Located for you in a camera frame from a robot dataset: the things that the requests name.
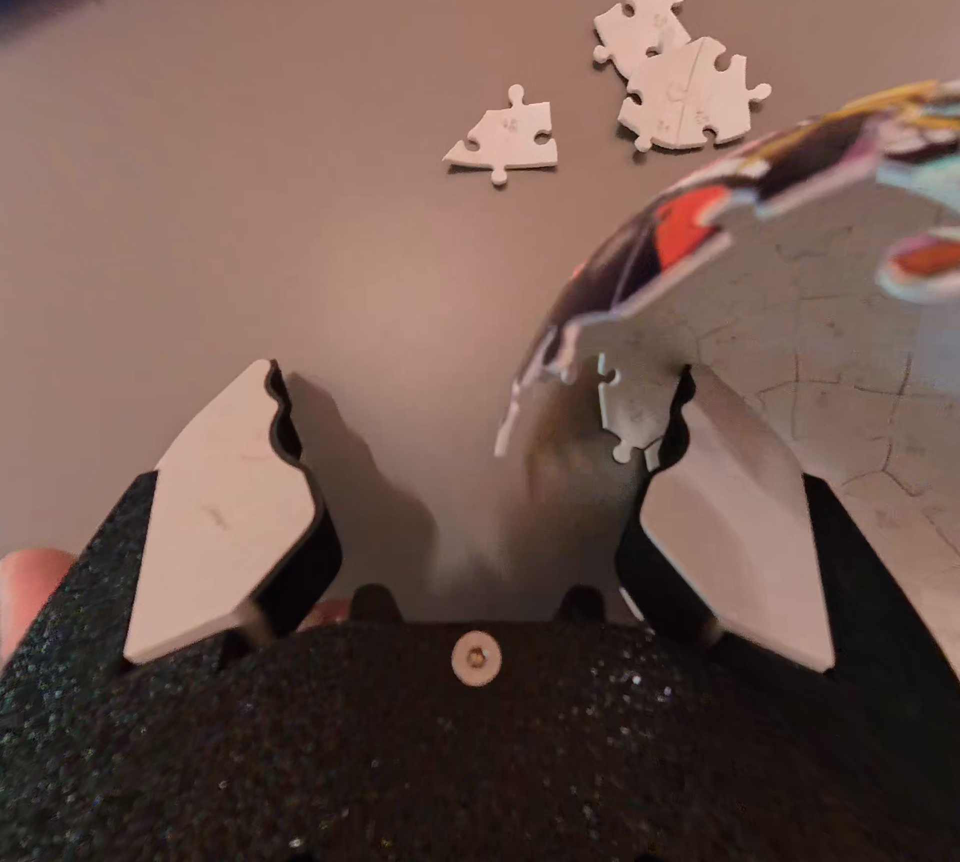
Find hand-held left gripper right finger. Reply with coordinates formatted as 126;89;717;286
615;364;837;674

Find white triangular puzzle piece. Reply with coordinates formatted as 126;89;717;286
442;84;560;187

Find colourful cartoon puzzle ball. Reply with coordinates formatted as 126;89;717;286
493;78;960;683

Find person's left hand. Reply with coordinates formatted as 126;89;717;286
0;549;76;664

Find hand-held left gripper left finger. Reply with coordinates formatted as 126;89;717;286
122;358;344;667

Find joined pair white puzzle pieces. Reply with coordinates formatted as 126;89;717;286
616;36;774;153

